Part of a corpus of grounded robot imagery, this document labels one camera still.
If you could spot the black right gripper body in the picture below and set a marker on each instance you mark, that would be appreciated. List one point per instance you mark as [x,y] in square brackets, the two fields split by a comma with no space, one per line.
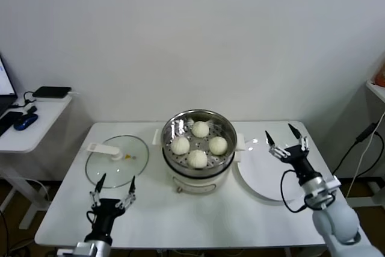
[299,160]

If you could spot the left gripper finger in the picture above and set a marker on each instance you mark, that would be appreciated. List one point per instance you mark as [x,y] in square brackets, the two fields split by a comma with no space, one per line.
[95,196]
[128,198]

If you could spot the orange object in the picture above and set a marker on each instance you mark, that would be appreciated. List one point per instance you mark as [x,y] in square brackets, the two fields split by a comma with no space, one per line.
[381,78]

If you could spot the white laptop desk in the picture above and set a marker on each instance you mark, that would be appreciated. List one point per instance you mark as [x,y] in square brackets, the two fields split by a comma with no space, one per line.
[39,130]

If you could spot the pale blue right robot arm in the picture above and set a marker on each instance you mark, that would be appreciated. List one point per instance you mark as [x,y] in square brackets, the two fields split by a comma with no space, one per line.
[337,224]

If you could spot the small black adapter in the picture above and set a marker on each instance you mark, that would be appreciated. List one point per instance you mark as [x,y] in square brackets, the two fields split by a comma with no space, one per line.
[31,109]

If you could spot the blue computer mouse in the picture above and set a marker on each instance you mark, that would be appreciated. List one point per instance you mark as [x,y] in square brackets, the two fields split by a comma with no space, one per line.
[25,121]

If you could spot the black smartphone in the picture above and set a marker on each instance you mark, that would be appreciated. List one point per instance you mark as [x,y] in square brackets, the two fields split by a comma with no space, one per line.
[9,120]

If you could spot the white electric cooker pot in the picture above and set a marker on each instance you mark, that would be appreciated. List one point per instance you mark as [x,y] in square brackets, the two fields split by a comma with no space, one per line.
[195,186]

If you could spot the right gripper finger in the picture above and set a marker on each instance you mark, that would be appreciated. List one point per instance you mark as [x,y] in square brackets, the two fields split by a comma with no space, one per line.
[278,152]
[303,143]

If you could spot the white steamed baozi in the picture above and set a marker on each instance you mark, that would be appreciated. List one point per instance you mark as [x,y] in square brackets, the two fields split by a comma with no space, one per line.
[180,145]
[200,129]
[197,159]
[218,145]

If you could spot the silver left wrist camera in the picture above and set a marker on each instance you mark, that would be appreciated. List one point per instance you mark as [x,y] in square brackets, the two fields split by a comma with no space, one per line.
[66,253]

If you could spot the white round plate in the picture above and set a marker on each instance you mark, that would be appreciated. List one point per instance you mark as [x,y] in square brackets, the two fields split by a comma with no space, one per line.
[261,178]

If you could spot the glass pot lid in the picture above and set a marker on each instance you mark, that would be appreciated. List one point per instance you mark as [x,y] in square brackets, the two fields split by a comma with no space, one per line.
[114,166]

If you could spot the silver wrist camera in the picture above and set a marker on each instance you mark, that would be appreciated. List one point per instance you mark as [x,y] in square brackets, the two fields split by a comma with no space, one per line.
[66,253]
[333,182]

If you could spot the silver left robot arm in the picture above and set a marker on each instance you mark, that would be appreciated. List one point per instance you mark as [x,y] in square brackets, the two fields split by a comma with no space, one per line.
[96,249]

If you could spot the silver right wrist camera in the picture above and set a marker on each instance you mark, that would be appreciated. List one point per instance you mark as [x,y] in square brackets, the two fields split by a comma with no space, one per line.
[333,182]

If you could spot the black laptop lit screen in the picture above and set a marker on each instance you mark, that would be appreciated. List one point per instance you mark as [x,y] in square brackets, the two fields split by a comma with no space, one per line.
[4,82]

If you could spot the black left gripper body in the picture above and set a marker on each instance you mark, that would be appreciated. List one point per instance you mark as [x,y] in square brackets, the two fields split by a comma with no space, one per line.
[106,212]

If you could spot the black flat hard drive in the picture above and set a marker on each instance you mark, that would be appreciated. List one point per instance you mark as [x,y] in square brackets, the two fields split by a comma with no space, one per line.
[51,92]

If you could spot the white shelf board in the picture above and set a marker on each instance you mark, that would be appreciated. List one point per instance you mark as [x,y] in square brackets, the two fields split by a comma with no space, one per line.
[377,90]

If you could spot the white desk foot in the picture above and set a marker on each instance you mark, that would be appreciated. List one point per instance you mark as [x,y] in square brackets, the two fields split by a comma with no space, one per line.
[362,203]

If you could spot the stainless steel steamer basket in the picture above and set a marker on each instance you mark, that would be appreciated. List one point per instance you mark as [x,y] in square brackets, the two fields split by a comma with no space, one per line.
[222,160]

